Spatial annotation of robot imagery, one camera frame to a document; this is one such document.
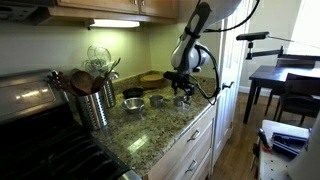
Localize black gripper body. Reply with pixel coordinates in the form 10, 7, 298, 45
163, 71, 194, 94

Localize medium steel measuring cup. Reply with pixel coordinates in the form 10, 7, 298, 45
173, 96, 190, 108

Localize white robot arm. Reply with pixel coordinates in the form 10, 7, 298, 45
163, 0, 241, 99

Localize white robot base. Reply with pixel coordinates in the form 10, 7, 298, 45
288, 113, 320, 180

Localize round wooden board stack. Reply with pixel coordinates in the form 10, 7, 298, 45
140, 74, 164, 89

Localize large steel measuring cup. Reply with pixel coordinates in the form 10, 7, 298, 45
149, 95, 169, 107

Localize black cast iron skillet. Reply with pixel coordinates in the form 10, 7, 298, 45
122, 88, 143, 99

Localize steel mixing bowl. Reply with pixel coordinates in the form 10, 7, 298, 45
121, 98, 144, 114

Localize steel utensil holder right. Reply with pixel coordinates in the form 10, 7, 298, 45
101, 79, 116, 108

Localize steel utensil holder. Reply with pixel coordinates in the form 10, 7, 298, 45
75, 92, 108, 131
101, 79, 116, 108

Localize white door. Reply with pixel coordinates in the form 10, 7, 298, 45
209, 0, 256, 175

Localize dark wooden table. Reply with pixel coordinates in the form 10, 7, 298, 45
243, 65, 320, 124

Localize steel utensil holder left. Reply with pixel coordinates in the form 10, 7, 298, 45
75, 92, 108, 131

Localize wooden spoons bunch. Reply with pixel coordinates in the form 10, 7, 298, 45
48, 59, 121, 96

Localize under-cabinet light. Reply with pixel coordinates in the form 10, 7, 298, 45
90, 19, 140, 28

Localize wooden upper cabinet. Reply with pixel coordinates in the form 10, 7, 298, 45
57, 0, 178, 18

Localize dark wooden chair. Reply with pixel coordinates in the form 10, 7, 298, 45
276, 73, 320, 125

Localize stainless gas stove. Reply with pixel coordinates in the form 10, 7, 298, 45
0, 70, 142, 180

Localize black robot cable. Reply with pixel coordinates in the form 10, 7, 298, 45
188, 0, 262, 101

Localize drawer handle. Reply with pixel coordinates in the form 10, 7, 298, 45
187, 129, 201, 142

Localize wire strainers and ladles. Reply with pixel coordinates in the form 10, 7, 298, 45
82, 45, 120, 80

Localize black camera on stand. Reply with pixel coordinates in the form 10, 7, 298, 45
236, 32, 269, 41

